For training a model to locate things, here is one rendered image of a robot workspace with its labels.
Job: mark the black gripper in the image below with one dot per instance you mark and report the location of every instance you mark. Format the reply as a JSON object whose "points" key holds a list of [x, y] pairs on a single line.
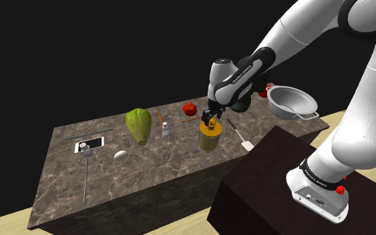
{"points": [[214, 108]]}

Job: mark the yellow bottle with knob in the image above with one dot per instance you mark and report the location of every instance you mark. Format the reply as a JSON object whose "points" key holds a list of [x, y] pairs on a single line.
{"points": [[210, 138]]}

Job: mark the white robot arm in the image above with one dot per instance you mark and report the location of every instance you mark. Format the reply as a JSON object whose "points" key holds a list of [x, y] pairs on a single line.
{"points": [[363, 123]]}

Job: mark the orange pencil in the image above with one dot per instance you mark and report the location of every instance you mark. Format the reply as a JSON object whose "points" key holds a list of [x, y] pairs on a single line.
{"points": [[191, 119], [159, 117]]}

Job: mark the red tomato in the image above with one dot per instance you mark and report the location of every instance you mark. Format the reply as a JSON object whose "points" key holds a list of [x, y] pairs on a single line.
{"points": [[264, 91], [190, 109]]}

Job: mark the small grey salt shaker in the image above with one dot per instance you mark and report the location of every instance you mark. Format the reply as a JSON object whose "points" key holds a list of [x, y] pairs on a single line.
{"points": [[165, 130]]}

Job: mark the green squash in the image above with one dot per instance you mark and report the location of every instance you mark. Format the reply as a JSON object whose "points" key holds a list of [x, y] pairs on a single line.
{"points": [[138, 125]]}

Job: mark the dark robot stand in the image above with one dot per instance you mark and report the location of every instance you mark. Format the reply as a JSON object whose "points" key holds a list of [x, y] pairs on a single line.
{"points": [[259, 182]]}

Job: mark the white egg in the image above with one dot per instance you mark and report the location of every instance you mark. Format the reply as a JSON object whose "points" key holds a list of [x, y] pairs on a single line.
{"points": [[121, 155]]}

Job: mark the white smartphone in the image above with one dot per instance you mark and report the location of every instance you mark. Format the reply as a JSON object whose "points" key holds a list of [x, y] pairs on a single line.
{"points": [[95, 142]]}

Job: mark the grey flat rod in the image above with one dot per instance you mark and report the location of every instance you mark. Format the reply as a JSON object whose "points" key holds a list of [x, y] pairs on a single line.
{"points": [[90, 134]]}

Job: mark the grey round-topped shaker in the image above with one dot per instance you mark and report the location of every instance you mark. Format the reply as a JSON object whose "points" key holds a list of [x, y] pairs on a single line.
{"points": [[85, 149]]}

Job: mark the thin long grey rod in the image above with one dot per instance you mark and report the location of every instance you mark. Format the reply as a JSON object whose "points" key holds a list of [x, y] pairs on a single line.
{"points": [[85, 182]]}

